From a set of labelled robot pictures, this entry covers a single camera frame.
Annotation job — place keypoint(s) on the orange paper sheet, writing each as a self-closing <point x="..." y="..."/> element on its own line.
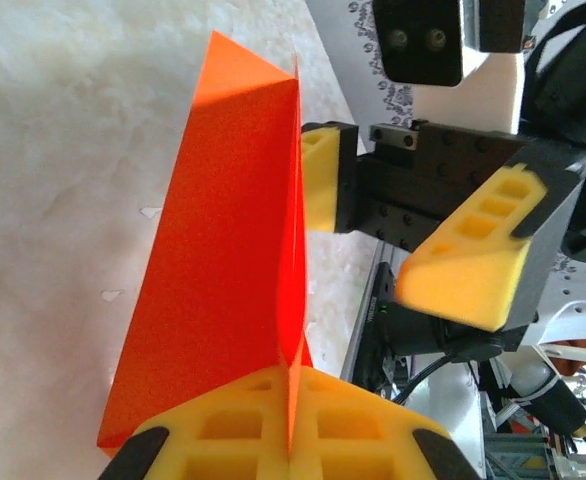
<point x="223" y="225"/>

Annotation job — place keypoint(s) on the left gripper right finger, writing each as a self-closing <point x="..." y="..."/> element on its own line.
<point x="353" y="440"/>

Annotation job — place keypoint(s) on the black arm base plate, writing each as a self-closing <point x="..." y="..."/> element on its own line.
<point x="373" y="340"/>

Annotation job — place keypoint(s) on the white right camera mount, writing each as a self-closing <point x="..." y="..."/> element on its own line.
<point x="488" y="95"/>

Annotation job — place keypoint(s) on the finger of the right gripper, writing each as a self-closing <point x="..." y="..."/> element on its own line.
<point x="325" y="180"/>
<point x="473" y="280"/>

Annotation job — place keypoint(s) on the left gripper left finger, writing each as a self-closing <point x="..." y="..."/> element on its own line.
<point x="233" y="440"/>

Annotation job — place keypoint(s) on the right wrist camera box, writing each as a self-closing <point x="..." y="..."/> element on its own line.
<point x="418" y="45"/>

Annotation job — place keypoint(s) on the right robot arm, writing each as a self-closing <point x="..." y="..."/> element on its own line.
<point x="573" y="90"/>

